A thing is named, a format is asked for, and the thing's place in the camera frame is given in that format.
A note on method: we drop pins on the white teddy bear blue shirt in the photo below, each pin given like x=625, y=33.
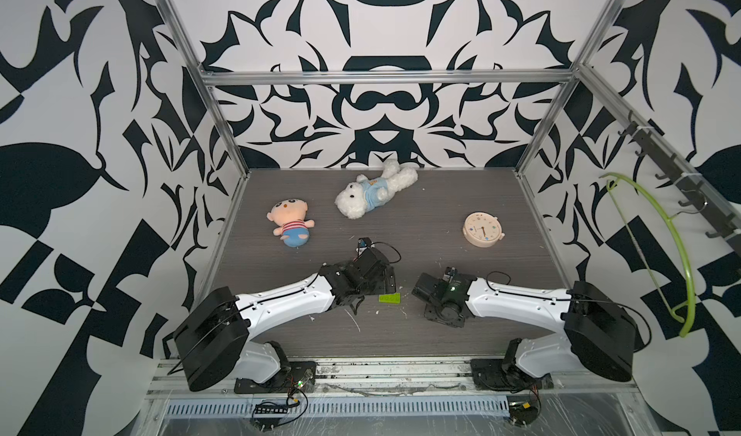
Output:
x=365, y=195

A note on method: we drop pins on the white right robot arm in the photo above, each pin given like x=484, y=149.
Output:
x=586, y=329

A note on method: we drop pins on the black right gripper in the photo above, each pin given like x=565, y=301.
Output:
x=425, y=313

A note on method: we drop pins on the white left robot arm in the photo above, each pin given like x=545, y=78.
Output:
x=218, y=336

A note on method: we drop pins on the black wall hook rack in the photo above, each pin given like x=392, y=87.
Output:
x=699, y=195

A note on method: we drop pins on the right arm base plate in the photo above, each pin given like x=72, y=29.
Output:
x=492, y=375

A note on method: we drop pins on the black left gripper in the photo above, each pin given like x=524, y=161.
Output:
x=382, y=286

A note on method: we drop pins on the pink round toy clock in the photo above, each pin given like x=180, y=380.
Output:
x=482, y=229

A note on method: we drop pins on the plush doll striped shirt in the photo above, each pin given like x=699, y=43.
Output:
x=292, y=225

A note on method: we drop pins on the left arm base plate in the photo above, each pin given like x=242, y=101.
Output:
x=294, y=375

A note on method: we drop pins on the white slotted cable duct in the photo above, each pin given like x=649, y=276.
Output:
x=348, y=407

